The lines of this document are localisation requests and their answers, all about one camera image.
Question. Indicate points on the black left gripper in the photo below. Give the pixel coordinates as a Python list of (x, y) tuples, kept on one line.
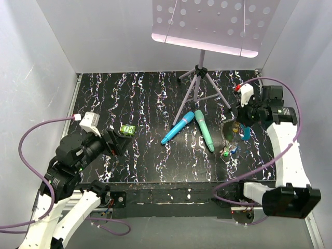
[(119, 141)]

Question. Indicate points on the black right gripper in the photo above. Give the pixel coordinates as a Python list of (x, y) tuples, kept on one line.
[(241, 118)]

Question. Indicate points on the orange capped key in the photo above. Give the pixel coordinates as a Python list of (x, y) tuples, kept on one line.
[(235, 127)]

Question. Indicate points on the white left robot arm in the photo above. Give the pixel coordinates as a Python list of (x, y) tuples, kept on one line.
[(96, 194)]

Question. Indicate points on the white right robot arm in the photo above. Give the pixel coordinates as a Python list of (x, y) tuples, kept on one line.
[(271, 95)]

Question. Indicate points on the green monster key tag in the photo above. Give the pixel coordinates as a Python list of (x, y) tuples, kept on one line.
[(128, 129)]

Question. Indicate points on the green toy microphone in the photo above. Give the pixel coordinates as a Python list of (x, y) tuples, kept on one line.
[(204, 130)]

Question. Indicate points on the pink perforated music stand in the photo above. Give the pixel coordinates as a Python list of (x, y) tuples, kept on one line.
[(236, 28)]

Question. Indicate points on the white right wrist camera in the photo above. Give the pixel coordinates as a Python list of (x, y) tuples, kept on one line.
[(246, 91)]

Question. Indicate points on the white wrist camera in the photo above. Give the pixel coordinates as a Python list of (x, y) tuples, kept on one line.
[(246, 91), (89, 123)]

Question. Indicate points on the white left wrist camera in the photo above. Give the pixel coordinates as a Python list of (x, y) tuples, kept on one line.
[(89, 123)]

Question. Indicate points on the black table front rail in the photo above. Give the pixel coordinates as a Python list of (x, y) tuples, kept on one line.
[(170, 199)]

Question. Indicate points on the aluminium frame left rail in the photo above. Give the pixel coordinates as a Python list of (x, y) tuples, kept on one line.
[(56, 187)]

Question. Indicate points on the aluminium frame rail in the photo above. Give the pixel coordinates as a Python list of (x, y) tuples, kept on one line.
[(293, 196), (56, 187)]

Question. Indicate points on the aluminium frame right rail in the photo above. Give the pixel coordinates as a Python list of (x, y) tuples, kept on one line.
[(293, 196)]

